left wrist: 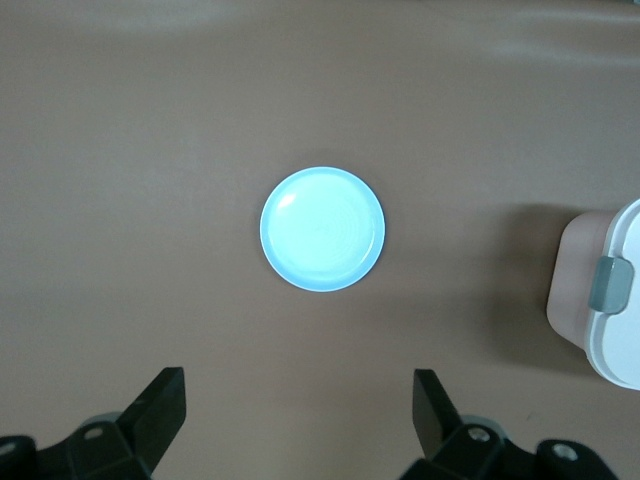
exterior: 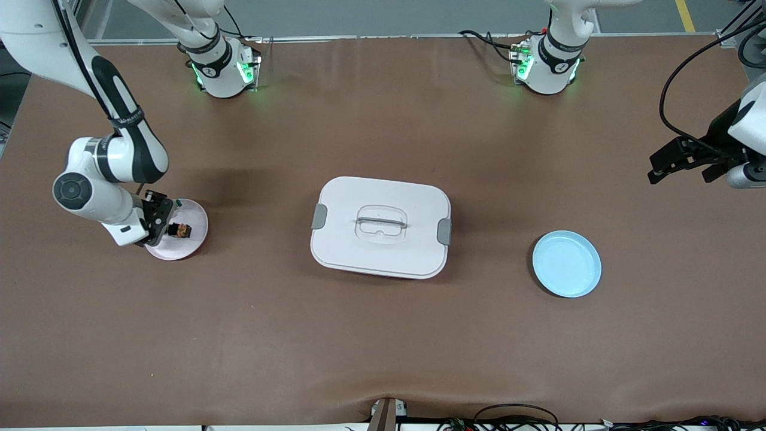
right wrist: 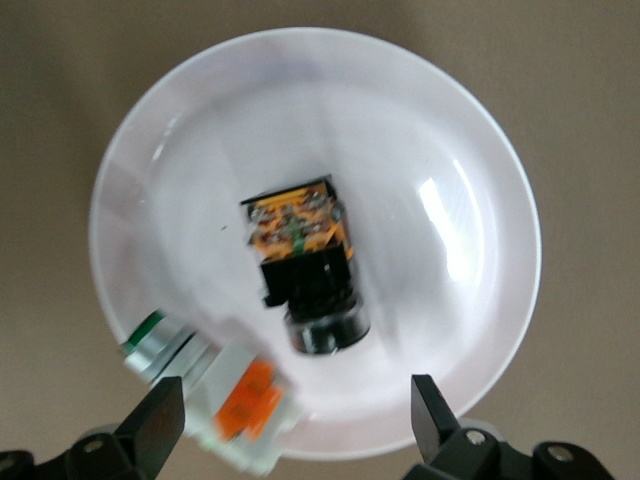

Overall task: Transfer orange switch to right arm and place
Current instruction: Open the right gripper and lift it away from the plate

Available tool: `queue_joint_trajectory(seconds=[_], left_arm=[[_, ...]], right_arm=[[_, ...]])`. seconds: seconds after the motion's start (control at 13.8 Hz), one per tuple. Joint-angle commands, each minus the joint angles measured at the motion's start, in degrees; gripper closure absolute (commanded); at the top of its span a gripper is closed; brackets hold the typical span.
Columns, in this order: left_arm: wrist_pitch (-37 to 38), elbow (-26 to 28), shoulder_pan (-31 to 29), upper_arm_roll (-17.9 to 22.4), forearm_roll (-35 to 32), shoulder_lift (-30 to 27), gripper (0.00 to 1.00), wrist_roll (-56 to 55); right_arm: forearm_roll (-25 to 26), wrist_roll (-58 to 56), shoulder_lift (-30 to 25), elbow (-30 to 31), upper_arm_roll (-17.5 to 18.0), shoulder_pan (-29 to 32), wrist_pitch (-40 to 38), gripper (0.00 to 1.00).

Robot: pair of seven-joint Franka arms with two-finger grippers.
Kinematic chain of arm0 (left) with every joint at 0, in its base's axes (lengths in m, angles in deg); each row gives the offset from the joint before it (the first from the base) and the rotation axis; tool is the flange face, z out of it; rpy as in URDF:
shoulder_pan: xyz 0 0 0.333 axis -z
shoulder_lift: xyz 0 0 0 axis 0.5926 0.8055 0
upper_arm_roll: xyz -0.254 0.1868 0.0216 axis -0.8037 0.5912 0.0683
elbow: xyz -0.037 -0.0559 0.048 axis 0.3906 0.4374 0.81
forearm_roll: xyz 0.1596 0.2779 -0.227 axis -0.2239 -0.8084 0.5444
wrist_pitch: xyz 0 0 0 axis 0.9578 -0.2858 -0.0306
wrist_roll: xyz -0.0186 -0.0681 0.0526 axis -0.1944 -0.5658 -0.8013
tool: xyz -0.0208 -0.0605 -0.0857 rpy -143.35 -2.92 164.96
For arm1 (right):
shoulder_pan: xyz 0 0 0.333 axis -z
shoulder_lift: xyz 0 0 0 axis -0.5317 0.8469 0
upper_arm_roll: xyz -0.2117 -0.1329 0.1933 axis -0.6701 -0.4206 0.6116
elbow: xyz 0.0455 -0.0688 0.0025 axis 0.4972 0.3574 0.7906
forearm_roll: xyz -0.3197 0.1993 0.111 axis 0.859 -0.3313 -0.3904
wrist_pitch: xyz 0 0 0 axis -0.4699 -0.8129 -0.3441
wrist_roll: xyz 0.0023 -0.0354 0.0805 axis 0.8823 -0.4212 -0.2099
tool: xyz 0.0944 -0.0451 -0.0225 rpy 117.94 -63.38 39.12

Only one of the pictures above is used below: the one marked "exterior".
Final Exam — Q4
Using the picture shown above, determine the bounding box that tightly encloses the looped black cable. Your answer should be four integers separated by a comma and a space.
473, 404, 560, 431

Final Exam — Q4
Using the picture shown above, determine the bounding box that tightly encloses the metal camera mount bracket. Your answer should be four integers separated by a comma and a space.
368, 397, 409, 431

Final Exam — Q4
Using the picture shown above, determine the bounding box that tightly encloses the black arm base cable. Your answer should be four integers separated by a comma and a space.
458, 29, 527, 65

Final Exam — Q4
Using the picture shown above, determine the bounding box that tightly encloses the tangled black cable bundle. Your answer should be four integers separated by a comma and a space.
598, 415, 766, 431

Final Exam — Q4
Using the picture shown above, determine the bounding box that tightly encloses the aluminium frame profile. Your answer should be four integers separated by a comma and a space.
718, 0, 766, 48

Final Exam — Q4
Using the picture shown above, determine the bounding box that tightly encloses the aluminium table edge rail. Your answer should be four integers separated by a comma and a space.
90, 33, 725, 45

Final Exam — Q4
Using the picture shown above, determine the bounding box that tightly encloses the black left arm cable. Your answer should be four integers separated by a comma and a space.
658, 0, 766, 157

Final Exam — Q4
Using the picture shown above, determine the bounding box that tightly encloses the light blue round plate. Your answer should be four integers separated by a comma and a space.
532, 230, 603, 299

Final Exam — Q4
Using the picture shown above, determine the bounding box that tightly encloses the brown table cover sheet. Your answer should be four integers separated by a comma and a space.
0, 35, 766, 427

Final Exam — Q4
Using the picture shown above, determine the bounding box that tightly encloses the pink round plate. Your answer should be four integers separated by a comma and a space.
145, 199, 209, 261

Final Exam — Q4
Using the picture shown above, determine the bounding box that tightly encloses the white lidded storage box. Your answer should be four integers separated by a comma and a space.
310, 176, 452, 280

